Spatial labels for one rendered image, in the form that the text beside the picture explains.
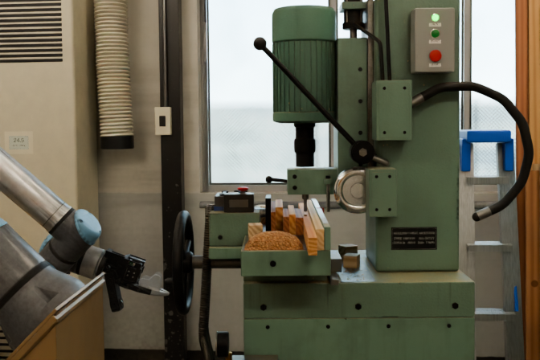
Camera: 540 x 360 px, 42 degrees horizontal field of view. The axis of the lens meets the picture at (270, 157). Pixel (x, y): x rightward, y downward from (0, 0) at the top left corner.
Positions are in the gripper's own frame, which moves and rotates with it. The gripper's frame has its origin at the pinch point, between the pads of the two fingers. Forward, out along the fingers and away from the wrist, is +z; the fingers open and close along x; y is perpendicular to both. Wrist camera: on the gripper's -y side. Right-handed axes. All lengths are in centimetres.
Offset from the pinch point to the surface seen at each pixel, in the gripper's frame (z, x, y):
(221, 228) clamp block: 9.5, -15.1, 26.2
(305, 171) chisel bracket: 26, -9, 48
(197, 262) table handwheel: 6.2, -7.5, 13.8
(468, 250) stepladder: 95, 52, 37
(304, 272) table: 32, -38, 27
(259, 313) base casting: 25.8, -27.7, 11.4
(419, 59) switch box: 42, -23, 84
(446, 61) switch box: 49, -23, 86
